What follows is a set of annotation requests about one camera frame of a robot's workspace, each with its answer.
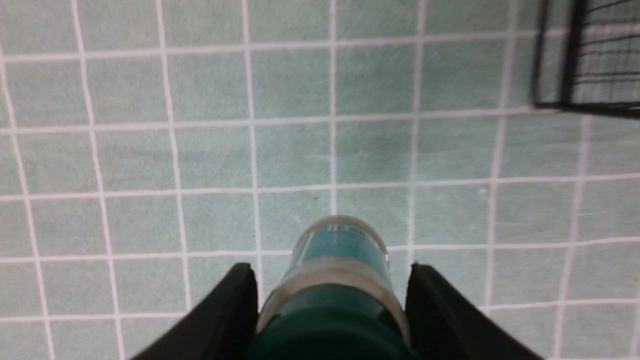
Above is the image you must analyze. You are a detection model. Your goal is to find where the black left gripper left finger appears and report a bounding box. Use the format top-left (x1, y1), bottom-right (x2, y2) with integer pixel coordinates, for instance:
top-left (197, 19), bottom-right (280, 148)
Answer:
top-left (134, 262), bottom-right (259, 360)

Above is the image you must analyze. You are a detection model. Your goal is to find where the black wire mesh rack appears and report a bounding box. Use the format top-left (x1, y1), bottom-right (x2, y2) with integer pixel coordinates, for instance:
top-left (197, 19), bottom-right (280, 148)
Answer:
top-left (529, 0), bottom-right (640, 120)

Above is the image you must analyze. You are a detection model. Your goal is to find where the white pepper bottle green cap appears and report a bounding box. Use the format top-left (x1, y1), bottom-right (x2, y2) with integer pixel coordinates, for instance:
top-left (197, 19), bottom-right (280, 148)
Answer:
top-left (242, 215), bottom-right (419, 360)

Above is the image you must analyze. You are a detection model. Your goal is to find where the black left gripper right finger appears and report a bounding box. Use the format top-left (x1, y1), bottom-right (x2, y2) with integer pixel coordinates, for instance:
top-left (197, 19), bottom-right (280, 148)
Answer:
top-left (405, 263), bottom-right (541, 360)

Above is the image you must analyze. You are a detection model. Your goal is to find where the green checkered tablecloth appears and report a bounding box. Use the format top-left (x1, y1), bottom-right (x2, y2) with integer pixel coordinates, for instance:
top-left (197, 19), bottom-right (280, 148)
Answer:
top-left (1, 0), bottom-right (639, 360)

